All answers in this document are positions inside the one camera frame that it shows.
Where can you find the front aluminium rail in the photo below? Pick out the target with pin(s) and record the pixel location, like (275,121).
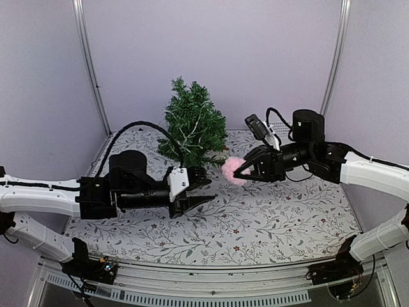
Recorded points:
(149,284)

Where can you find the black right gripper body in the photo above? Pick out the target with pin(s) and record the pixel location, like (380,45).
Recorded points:
(276,164)

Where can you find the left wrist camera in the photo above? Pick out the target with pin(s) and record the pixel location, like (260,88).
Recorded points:
(195,173)

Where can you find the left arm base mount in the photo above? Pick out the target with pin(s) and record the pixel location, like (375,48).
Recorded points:
(103,270)

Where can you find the aluminium frame post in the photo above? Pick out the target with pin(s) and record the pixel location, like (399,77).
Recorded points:
(342,30)
(78,9)

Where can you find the pink pompom ornament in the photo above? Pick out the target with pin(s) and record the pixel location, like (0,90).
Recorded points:
(230,165)

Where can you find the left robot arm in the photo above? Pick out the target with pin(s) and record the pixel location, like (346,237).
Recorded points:
(120,184)

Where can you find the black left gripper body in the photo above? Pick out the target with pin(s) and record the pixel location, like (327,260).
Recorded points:
(180,206)

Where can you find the small green christmas tree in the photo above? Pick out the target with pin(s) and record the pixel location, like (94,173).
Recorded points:
(195,124)

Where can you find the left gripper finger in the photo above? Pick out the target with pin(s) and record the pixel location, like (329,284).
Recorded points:
(198,184)
(195,201)

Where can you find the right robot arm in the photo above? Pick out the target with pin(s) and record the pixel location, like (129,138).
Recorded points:
(334,162)

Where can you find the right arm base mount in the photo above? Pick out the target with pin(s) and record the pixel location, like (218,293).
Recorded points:
(343,276)

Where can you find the left aluminium frame post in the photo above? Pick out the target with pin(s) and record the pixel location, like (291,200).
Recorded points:
(78,9)

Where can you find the white plastic basket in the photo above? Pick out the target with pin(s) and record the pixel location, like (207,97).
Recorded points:
(281,128)

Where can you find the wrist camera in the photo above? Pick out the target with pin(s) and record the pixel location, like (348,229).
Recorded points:
(195,173)
(256,126)

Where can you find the right aluminium frame post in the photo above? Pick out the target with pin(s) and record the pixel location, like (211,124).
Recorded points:
(342,30)

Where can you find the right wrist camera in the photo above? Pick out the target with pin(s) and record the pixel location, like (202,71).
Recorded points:
(256,126)

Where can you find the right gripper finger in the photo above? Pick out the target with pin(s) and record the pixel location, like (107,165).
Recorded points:
(256,163)
(253,177)

